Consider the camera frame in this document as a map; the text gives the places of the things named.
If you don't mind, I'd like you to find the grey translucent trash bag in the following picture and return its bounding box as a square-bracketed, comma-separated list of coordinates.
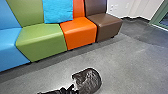
[71, 67, 103, 94]

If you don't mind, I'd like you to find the green sofa seat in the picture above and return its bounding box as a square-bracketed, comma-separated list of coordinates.
[5, 0, 69, 63]

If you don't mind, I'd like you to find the orange sofa seat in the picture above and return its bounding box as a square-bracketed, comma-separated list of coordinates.
[59, 0, 98, 51]

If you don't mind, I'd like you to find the blue sofa seat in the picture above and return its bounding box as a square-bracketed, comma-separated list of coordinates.
[0, 0, 32, 73]

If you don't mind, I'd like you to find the brown sofa seat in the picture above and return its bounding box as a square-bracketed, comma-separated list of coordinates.
[84, 0, 124, 43]

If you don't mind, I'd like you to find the blue square cushion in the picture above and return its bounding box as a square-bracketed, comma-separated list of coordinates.
[41, 0, 74, 25]

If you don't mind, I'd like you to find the green framed glass wall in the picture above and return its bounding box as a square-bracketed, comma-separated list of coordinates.
[148, 0, 168, 31]

